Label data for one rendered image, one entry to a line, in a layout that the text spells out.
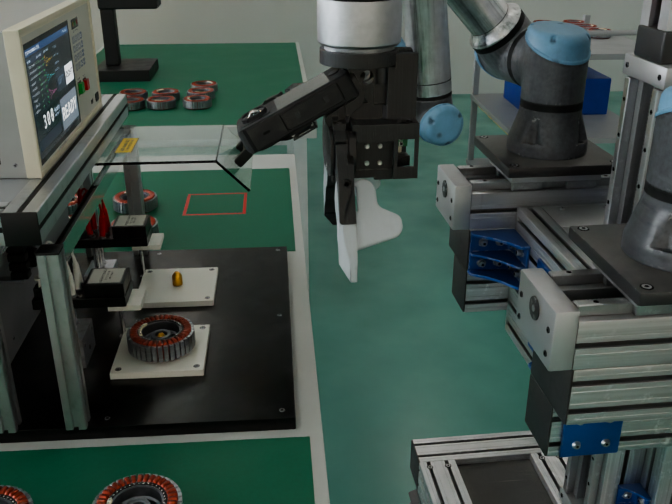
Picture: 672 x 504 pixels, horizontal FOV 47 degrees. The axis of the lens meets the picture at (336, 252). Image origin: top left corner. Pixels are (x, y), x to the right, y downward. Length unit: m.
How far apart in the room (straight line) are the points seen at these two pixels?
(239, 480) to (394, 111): 0.60
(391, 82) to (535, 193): 0.84
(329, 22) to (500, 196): 0.87
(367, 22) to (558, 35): 0.84
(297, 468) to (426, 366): 1.67
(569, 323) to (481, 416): 1.51
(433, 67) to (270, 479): 0.73
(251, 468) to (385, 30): 0.67
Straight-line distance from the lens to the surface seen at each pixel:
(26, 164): 1.18
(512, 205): 1.51
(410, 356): 2.80
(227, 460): 1.15
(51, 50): 1.28
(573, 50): 1.48
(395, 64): 0.71
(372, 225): 0.70
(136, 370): 1.31
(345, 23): 0.68
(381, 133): 0.70
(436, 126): 1.38
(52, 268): 1.09
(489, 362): 2.81
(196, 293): 1.53
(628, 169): 1.40
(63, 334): 1.14
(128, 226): 1.50
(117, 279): 1.29
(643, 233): 1.10
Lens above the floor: 1.47
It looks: 24 degrees down
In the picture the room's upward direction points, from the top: straight up
